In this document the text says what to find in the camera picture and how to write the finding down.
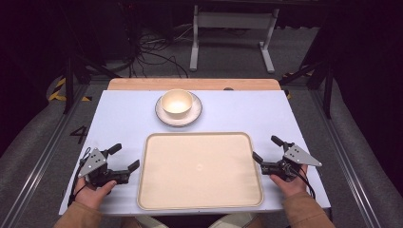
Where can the black tripod stand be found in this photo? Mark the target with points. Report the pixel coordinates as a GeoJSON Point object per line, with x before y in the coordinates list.
{"type": "Point", "coordinates": [69, 85]}
{"type": "Point", "coordinates": [328, 91]}

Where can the wooden table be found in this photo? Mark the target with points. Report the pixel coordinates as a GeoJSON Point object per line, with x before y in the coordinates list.
{"type": "Point", "coordinates": [190, 84]}

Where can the cream plate with dark rim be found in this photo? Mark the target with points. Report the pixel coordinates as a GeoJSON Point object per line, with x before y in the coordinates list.
{"type": "Point", "coordinates": [190, 119]}

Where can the cream bowl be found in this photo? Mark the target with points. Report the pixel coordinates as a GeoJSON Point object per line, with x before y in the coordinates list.
{"type": "Point", "coordinates": [176, 103]}

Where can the person's left hand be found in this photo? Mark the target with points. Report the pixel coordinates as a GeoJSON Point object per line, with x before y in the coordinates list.
{"type": "Point", "coordinates": [92, 194]}

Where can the yellow black hazard tape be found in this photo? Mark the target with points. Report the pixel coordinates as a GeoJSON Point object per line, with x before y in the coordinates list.
{"type": "Point", "coordinates": [290, 75]}
{"type": "Point", "coordinates": [57, 91]}

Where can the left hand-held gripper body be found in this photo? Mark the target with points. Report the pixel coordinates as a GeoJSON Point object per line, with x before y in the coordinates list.
{"type": "Point", "coordinates": [93, 163]}

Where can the white metal stand frame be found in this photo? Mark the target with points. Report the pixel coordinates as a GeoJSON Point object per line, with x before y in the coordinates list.
{"type": "Point", "coordinates": [234, 20]}

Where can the aluminium floor rail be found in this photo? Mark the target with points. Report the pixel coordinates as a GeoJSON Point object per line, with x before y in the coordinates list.
{"type": "Point", "coordinates": [41, 161]}
{"type": "Point", "coordinates": [345, 158]}

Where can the beige rectangular tray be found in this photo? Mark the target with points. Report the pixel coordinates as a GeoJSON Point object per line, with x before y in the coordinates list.
{"type": "Point", "coordinates": [199, 171]}

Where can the person's right hand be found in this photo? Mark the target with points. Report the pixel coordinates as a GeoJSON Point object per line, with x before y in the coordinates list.
{"type": "Point", "coordinates": [293, 186]}

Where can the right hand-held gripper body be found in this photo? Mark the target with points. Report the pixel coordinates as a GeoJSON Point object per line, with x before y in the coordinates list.
{"type": "Point", "coordinates": [299, 155]}

